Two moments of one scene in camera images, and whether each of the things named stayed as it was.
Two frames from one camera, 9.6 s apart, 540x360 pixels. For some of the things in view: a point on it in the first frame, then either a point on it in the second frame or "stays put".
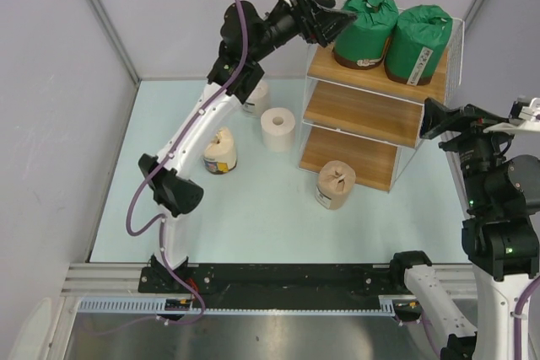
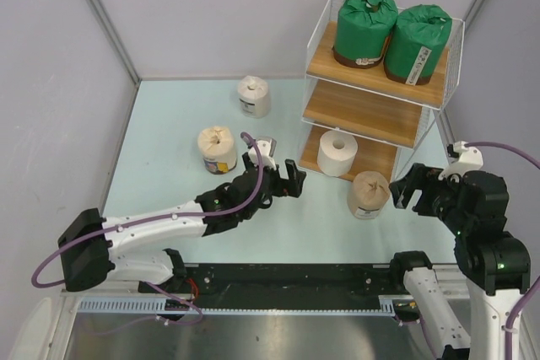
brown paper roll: x=335 y=181 → x=367 y=194
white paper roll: x=256 y=104 stays put
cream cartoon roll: x=219 y=156 stays put
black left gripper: x=313 y=19 → x=295 y=178
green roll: x=420 y=33 stays put
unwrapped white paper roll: x=278 y=126 → x=336 y=153
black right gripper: x=468 y=119 → x=419 y=177
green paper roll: x=364 y=44 stays put
